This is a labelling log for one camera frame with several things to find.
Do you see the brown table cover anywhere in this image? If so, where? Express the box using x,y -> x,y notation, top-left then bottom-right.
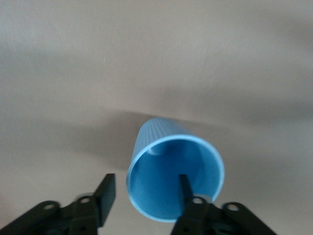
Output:
0,0 -> 313,235

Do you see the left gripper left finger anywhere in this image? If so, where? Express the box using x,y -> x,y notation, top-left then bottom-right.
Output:
0,173 -> 117,235

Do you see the blue ribbed cup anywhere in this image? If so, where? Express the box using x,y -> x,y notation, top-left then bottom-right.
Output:
126,117 -> 225,223

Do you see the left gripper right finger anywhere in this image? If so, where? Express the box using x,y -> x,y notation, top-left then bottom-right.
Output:
170,174 -> 279,235

